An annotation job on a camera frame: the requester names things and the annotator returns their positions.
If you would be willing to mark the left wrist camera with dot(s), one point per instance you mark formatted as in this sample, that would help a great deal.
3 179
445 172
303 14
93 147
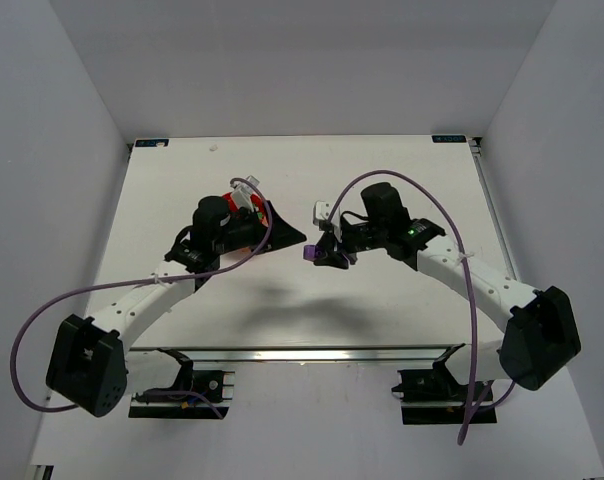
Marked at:
248 185

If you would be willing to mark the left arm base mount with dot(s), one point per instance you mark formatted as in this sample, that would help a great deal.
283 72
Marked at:
202 392

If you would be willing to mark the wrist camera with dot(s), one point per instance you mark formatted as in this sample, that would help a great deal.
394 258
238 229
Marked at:
248 185
326 219

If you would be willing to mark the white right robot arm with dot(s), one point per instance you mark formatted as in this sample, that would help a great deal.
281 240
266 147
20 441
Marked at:
540 334

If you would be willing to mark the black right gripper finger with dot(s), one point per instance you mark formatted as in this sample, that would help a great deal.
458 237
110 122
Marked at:
328 241
333 259

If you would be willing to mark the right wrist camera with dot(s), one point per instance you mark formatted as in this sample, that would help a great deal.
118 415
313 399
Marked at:
326 219

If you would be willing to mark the left blue corner sticker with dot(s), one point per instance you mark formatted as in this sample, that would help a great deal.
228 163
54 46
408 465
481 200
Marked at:
151 143

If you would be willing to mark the aluminium table rail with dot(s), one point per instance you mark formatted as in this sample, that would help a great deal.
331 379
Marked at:
324 355

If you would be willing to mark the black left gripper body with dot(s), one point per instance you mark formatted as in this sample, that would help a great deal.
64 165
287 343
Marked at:
261 232

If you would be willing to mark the blue corner sticker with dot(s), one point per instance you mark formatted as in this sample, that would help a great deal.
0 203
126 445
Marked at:
445 139
151 143

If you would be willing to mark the purple lego brick with studs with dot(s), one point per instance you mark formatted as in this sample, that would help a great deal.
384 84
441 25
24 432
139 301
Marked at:
310 252

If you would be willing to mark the orange round divided container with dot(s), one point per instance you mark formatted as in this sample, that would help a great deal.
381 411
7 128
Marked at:
251 202

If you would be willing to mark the white foam board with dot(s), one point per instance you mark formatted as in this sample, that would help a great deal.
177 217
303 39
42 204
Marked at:
325 422

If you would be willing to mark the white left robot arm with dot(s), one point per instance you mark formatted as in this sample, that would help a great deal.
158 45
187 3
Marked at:
92 365

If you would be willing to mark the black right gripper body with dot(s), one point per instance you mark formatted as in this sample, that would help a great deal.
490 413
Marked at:
346 245

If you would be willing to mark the right blue corner sticker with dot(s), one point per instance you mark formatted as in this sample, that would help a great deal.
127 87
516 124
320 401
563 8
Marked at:
445 139

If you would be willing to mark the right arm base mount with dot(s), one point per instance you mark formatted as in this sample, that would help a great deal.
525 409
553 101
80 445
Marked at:
431 396

